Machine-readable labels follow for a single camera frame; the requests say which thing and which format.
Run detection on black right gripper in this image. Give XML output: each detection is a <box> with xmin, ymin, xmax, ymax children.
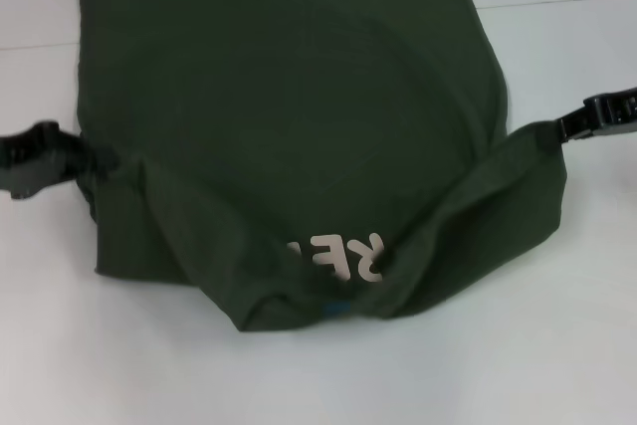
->
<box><xmin>553</xmin><ymin>86</ymin><xmax>637</xmax><ymax>152</ymax></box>

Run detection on dark green FREE T-shirt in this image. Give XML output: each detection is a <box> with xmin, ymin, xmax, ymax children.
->
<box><xmin>74</xmin><ymin>0</ymin><xmax>569</xmax><ymax>337</ymax></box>

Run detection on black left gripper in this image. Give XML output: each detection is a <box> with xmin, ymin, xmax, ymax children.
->
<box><xmin>0</xmin><ymin>119</ymin><xmax>121</xmax><ymax>202</ymax></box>

